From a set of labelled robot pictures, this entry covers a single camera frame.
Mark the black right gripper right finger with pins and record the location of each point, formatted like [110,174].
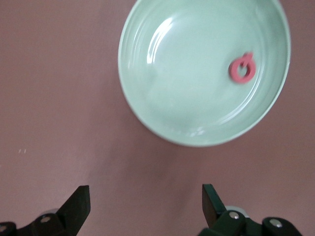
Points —
[214,211]

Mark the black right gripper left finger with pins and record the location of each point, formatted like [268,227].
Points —
[73,211]

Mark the red letter Q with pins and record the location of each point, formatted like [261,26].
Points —
[242,75]

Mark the brown table mat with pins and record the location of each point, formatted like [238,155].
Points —
[49,98]

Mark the green plate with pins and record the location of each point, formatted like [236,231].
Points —
[192,86]

